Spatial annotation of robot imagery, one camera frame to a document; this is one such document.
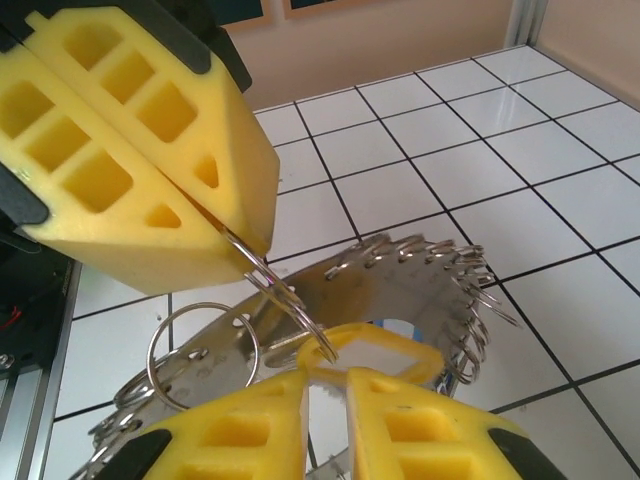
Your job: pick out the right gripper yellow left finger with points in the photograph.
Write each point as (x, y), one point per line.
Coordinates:
(240, 440)

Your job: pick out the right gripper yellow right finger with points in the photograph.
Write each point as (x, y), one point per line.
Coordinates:
(425, 440)

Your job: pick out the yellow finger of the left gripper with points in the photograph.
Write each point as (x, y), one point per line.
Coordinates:
(115, 235)
(235, 150)

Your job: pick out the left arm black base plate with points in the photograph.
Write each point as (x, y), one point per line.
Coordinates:
(35, 310)

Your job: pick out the left aluminium frame post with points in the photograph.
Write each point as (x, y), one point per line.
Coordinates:
(525, 20)

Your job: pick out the key with yellow tag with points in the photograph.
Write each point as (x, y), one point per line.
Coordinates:
(380, 356)

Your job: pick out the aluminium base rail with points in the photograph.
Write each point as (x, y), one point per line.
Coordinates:
(25, 425)

